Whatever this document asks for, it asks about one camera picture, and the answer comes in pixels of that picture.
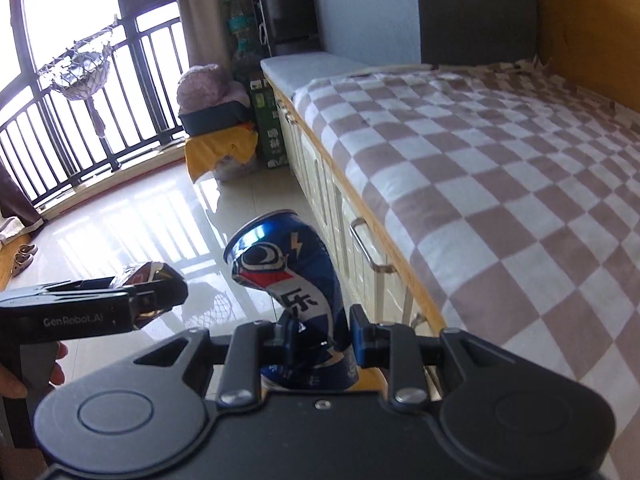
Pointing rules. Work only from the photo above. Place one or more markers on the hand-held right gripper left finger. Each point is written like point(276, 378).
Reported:
point(285, 335)

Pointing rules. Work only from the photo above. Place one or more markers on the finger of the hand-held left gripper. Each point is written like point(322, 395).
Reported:
point(170, 290)

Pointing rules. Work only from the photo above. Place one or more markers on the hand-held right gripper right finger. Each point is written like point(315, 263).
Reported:
point(360, 335)

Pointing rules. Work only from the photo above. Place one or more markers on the red snack packet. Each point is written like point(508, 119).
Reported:
point(137, 275)

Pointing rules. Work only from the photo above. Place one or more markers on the crushed blue can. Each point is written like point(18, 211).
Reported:
point(300, 280)

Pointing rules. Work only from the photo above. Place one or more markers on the person's left hand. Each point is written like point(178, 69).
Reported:
point(10, 385)

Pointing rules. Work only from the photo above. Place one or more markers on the beige slipper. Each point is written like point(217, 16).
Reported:
point(21, 265)
point(27, 250)

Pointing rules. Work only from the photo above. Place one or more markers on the dark brown curtain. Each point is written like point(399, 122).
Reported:
point(15, 200)

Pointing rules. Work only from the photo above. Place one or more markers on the black balcony railing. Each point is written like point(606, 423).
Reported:
point(120, 162)

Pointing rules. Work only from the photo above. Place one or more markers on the white printed bag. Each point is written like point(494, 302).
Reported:
point(235, 167)

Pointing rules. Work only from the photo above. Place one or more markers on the yellow cloth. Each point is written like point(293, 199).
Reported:
point(215, 147)

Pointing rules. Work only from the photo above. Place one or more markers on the white bench cabinet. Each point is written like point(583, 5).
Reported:
point(320, 180)

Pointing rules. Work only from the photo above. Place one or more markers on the brown white checkered blanket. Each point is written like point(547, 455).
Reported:
point(475, 185)

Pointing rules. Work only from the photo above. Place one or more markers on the green carton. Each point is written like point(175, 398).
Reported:
point(270, 125)

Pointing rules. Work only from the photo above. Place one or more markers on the pink plush pillow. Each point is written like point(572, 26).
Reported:
point(205, 87)

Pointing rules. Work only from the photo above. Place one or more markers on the hanging net basket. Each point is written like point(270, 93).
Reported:
point(80, 77)

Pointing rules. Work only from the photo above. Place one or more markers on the plastic wrapped bottle packs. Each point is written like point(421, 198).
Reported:
point(245, 40)

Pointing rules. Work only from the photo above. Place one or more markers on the beige curtain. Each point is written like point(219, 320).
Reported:
point(200, 20)

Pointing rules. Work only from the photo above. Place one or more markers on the grey fabric storage box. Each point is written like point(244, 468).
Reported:
point(375, 20)

